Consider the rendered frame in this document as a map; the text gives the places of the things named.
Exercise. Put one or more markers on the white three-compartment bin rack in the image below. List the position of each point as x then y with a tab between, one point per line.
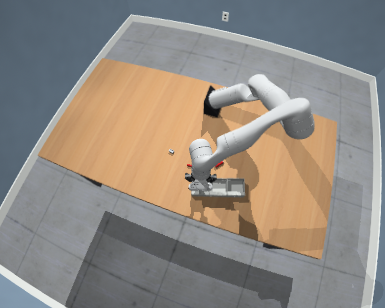
221	187

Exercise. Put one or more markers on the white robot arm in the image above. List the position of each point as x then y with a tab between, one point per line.
298	121

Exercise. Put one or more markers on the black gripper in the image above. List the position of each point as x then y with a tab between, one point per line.
211	178

